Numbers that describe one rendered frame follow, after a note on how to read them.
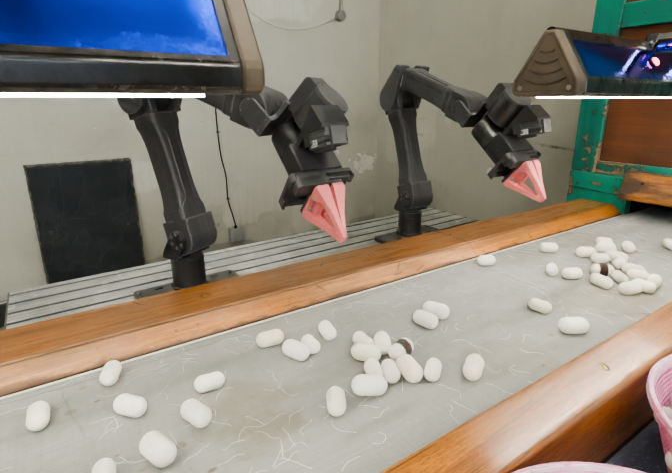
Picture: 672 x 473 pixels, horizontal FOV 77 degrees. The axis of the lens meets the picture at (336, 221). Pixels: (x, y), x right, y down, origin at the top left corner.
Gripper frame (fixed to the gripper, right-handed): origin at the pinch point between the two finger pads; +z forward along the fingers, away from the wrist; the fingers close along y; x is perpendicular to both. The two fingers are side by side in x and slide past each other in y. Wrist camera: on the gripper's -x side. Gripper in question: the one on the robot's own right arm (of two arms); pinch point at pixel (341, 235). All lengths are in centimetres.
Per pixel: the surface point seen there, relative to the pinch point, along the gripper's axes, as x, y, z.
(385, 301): 8.8, 7.8, 8.0
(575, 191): 18, 94, -8
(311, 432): -2.2, -14.9, 20.9
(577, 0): -2, 168, -89
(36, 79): -27.8, -31.0, 3.9
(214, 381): 3.5, -20.6, 12.1
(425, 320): 1.6, 6.9, 14.2
